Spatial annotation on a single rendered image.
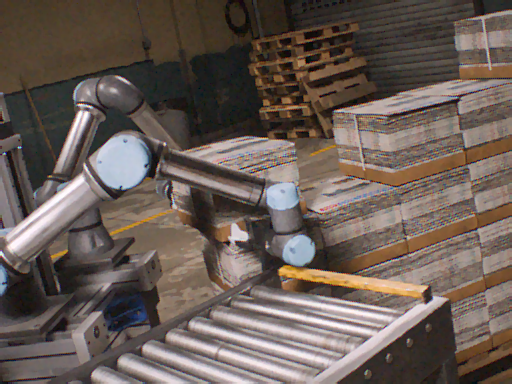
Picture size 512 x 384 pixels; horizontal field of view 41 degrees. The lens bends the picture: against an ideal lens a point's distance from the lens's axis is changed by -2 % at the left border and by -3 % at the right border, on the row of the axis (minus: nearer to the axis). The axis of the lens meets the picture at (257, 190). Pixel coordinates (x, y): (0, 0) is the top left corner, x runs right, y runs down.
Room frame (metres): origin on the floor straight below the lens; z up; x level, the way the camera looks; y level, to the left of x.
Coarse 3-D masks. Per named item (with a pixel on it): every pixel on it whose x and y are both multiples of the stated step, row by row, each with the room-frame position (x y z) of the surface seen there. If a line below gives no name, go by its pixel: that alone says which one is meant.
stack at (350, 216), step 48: (336, 192) 2.26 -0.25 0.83; (384, 192) 2.13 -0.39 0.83; (432, 192) 2.20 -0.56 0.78; (480, 192) 2.26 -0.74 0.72; (336, 240) 2.08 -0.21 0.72; (384, 240) 2.13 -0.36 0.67; (480, 240) 2.26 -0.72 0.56; (336, 288) 2.06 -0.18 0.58; (432, 288) 2.18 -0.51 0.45; (480, 336) 2.24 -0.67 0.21
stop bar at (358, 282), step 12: (288, 276) 1.63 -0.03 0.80; (300, 276) 1.59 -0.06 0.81; (312, 276) 1.56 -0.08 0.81; (324, 276) 1.53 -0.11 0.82; (336, 276) 1.51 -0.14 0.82; (348, 276) 1.50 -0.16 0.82; (360, 276) 1.48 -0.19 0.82; (360, 288) 1.45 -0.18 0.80; (372, 288) 1.43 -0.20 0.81; (384, 288) 1.40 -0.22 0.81; (396, 288) 1.38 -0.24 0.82; (408, 288) 1.36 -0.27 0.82; (420, 288) 1.34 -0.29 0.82
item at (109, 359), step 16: (272, 272) 1.69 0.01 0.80; (240, 288) 1.62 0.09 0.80; (208, 304) 1.56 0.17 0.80; (224, 304) 1.56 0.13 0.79; (176, 320) 1.50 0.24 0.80; (144, 336) 1.44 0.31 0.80; (160, 336) 1.44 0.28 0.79; (112, 352) 1.39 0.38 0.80; (128, 352) 1.38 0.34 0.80; (80, 368) 1.34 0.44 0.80; (112, 368) 1.35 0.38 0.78
